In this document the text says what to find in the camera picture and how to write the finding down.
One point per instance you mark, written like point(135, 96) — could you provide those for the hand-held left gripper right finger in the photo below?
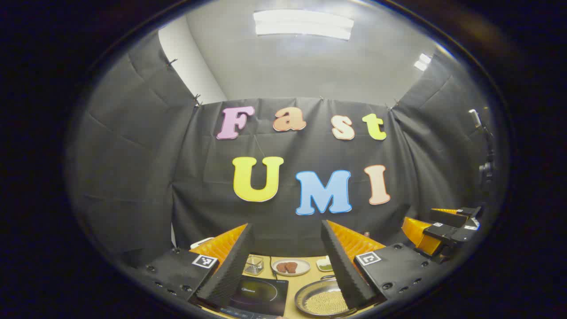
point(343, 270)

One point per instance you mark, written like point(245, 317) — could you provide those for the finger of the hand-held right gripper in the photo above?
point(452, 216)
point(443, 237)

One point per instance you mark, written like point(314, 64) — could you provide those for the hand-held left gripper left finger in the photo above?
point(230, 270)

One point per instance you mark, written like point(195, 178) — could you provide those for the black induction cooktop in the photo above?
point(261, 294)

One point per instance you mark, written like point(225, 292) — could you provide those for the white divided dish with beans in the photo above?
point(324, 266)

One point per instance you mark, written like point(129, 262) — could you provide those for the pile of soybeans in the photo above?
point(323, 303)

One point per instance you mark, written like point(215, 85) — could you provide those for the white round plate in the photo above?
point(303, 266)

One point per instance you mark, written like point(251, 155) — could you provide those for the white toaster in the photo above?
point(200, 243)

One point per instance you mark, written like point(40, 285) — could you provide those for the small brown meat patty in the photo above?
point(281, 267)

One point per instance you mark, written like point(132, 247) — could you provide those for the large brown meat patty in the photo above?
point(292, 267)

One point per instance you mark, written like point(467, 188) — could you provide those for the small ceiling light panel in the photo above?
point(423, 62)

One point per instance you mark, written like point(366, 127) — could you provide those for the large ceiling light panel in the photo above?
point(303, 24)

